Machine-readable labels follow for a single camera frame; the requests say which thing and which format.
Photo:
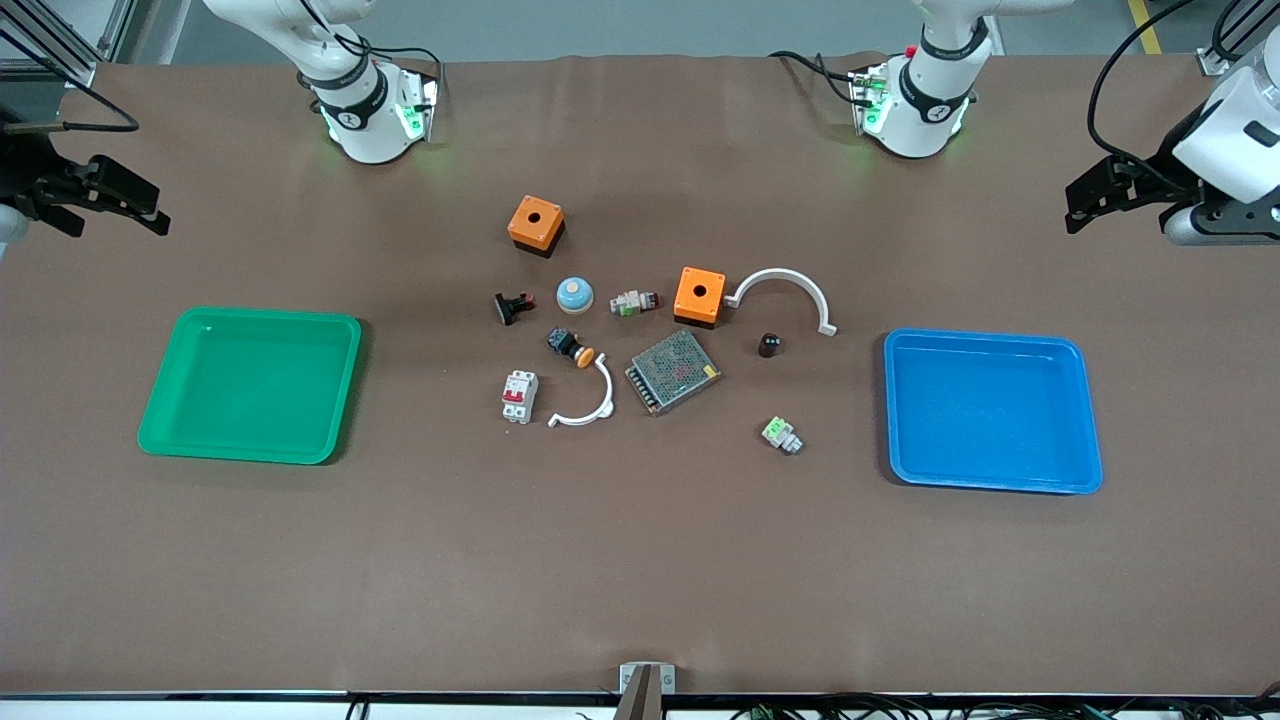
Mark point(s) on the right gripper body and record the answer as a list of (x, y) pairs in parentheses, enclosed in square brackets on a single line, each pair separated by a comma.
[(30, 170)]

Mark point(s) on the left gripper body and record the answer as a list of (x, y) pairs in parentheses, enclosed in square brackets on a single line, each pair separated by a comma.
[(1160, 166)]

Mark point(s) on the black cylindrical capacitor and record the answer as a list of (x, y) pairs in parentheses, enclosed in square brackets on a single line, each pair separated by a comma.
[(769, 346)]

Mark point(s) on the white red circuit breaker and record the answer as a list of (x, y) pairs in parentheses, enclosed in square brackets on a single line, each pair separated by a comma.
[(520, 395)]

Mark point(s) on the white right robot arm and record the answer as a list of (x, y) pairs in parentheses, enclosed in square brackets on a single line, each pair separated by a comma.
[(365, 130)]

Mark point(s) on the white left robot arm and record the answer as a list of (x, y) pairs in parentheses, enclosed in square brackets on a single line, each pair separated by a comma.
[(915, 125)]

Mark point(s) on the green plastic tray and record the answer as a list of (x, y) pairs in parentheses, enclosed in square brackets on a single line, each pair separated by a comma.
[(260, 390)]

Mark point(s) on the blue plastic tray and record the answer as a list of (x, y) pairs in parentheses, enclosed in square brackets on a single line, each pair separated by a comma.
[(1000, 410)]

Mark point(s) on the orange black button box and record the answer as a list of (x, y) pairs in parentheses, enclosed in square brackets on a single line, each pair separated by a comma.
[(520, 226), (685, 300)]

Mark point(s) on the green white contact block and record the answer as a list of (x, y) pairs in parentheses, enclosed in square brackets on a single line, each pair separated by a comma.
[(778, 433)]

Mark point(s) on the blue round dome button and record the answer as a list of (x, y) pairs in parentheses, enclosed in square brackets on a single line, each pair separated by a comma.
[(575, 296)]

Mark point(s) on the black orange push button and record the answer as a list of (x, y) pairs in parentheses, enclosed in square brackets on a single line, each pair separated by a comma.
[(565, 343)]

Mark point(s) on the metal mesh power supply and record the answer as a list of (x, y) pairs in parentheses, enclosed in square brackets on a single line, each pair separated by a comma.
[(672, 372)]

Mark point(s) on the aluminium frame profile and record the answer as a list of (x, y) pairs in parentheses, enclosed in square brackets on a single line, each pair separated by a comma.
[(1215, 62), (60, 66)]

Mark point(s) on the large white arc bracket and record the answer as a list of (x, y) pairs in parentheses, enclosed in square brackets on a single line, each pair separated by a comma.
[(780, 273)]

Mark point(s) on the black red switch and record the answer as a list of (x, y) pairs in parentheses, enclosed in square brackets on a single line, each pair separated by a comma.
[(505, 308)]

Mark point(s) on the small white arc bracket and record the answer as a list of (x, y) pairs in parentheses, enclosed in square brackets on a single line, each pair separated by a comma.
[(607, 395)]

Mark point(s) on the grey metal table bracket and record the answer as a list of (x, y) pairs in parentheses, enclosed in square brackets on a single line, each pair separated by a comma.
[(628, 680)]

